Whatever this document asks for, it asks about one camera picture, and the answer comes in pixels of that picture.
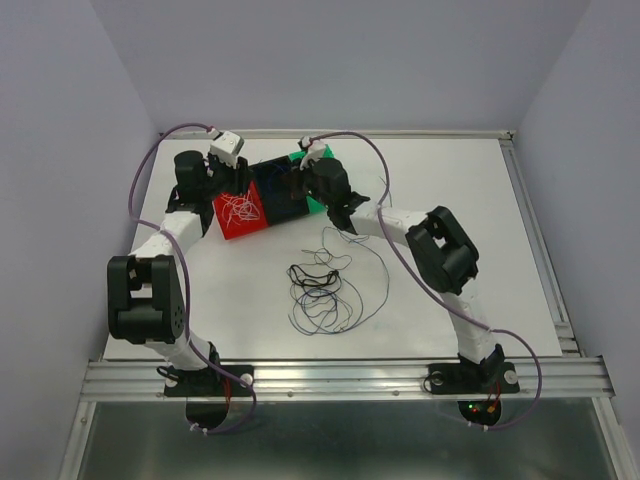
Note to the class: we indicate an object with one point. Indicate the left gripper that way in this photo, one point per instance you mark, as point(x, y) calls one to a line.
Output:
point(240, 176)

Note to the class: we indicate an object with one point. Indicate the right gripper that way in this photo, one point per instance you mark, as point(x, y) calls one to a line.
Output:
point(292, 179)

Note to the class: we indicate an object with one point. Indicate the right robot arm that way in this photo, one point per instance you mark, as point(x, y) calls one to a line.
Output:
point(432, 246)

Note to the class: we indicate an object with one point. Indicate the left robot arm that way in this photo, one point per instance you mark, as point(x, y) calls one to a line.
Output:
point(148, 290)

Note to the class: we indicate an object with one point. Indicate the black plastic bin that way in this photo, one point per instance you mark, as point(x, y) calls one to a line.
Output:
point(278, 206)

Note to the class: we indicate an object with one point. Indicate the green plastic bin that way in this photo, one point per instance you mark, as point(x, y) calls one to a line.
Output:
point(295, 159)

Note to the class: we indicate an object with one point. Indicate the red plastic bin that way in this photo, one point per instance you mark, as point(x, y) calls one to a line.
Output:
point(239, 216)

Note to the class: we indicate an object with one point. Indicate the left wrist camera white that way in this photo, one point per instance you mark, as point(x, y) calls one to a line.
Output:
point(226, 147)

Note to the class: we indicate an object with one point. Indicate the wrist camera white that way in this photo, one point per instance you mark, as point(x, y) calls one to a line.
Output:
point(226, 147)
point(313, 148)

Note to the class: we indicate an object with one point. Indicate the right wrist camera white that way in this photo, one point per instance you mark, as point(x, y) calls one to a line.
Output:
point(313, 148)

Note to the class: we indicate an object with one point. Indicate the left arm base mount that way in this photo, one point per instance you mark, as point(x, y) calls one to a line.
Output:
point(203, 383)

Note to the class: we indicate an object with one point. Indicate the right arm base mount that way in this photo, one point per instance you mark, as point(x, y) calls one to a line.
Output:
point(458, 379)

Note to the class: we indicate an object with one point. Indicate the aluminium front rail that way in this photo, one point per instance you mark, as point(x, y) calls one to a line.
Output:
point(383, 380)

